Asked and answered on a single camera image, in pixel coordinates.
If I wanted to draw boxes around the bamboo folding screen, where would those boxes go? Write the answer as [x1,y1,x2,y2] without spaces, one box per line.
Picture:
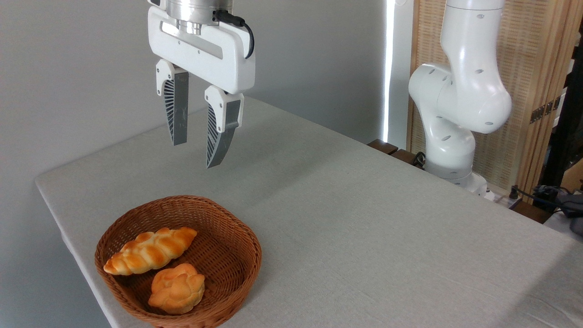
[407,0,583,196]

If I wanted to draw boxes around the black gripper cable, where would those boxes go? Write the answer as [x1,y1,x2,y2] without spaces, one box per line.
[214,10,255,60]

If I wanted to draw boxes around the black metal stand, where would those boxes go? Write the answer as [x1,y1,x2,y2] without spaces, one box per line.
[542,23,583,187]

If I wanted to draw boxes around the black cables and power adapter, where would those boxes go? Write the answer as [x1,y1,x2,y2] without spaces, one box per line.
[509,184,583,237]

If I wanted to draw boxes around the light grey tablecloth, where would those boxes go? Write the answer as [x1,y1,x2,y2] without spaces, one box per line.
[35,96,583,328]

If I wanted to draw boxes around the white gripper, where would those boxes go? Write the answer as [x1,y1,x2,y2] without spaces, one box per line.
[147,5,256,169]

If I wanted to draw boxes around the long braided bread loaf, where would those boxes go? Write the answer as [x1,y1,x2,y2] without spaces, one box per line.
[103,227,198,276]

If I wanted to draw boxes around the brown wicker basket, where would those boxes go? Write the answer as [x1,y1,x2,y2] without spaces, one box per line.
[94,195,262,328]

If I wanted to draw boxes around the round knotted bread roll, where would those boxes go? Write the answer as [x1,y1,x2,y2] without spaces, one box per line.
[148,263,205,315]

